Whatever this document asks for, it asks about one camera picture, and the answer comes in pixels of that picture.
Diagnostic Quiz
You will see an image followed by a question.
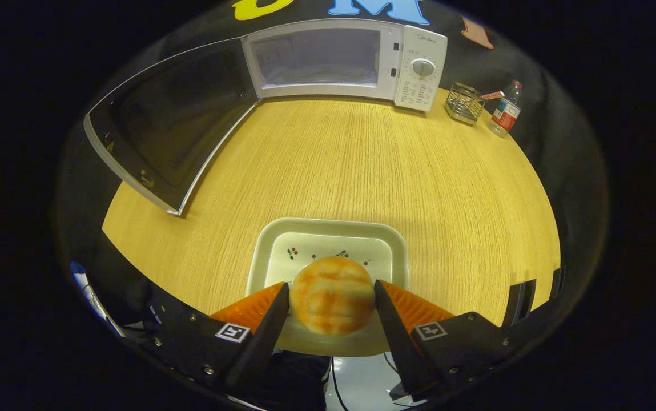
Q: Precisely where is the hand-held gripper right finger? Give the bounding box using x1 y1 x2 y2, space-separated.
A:
373 280 534 403

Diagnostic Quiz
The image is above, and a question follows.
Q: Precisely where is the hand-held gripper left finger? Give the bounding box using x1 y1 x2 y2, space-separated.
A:
142 281 291 394

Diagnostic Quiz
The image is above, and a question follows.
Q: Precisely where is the golden bread bun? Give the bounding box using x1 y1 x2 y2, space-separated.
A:
289 256 376 336

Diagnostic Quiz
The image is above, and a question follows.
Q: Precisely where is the white microwave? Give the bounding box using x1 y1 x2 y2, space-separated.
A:
83 18 448 216

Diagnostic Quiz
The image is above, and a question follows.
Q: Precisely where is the cream square plate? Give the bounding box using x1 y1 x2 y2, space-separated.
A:
246 217 409 357

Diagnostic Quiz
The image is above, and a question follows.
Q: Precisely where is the clear plastic water bottle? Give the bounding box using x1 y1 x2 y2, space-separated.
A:
488 80 524 139

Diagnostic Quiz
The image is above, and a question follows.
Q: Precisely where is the black cable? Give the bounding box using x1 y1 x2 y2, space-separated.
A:
331 357 351 411

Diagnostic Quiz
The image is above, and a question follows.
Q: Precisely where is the metal wire basket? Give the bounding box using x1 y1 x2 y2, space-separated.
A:
445 82 485 126

